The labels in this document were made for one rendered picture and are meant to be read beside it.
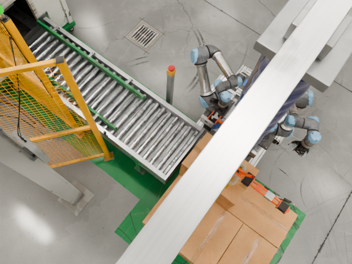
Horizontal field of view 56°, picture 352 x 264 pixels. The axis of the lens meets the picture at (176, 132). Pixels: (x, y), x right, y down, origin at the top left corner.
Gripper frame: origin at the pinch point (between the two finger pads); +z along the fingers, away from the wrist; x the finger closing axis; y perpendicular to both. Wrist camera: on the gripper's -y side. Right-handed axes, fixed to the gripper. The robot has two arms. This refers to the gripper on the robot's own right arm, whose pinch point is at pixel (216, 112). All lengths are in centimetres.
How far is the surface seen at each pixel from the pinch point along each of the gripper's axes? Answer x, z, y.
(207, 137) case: -9.8, 35.1, 4.3
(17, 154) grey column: -130, -50, -72
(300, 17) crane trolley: -30, -167, 24
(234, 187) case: -32, 35, 52
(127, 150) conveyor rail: -62, 70, -54
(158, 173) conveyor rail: -60, 70, -14
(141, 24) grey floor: 98, 130, -182
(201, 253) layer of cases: -91, 75, 67
